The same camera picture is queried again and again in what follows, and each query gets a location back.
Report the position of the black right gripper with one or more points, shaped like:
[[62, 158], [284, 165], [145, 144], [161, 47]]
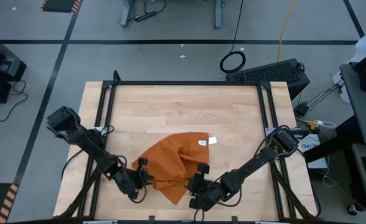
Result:
[[210, 191]]

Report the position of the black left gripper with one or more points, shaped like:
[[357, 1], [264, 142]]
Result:
[[133, 180]]

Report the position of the orange towel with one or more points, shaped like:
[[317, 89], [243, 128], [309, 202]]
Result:
[[176, 155]]

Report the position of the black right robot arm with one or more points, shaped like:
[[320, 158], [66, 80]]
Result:
[[257, 160]]

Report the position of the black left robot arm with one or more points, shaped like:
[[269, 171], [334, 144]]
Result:
[[89, 143]]

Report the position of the white labelled box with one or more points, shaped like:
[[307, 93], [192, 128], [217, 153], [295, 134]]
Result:
[[317, 161]]

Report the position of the black power adapter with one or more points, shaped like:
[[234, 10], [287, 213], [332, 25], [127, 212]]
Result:
[[301, 109]]

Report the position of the yellow plug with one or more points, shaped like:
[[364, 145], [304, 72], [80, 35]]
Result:
[[312, 125]]

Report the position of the black perforated computer tower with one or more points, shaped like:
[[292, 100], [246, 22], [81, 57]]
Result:
[[269, 74]]

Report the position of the black desk foot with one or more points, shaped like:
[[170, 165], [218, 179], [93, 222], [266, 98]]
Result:
[[335, 140]]

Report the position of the black caster wheel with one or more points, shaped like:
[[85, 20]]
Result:
[[352, 210]]

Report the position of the black power strip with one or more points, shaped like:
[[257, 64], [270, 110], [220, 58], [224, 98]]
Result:
[[145, 16]]

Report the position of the grey desk leg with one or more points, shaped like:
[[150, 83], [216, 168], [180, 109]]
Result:
[[126, 12], [218, 15]]

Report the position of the grey side desk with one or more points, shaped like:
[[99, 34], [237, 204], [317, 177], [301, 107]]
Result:
[[364, 115]]

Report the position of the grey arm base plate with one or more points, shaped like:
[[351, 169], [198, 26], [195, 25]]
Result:
[[269, 130], [97, 129]]

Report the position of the black metal table frame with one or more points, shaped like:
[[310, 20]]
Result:
[[185, 83]]

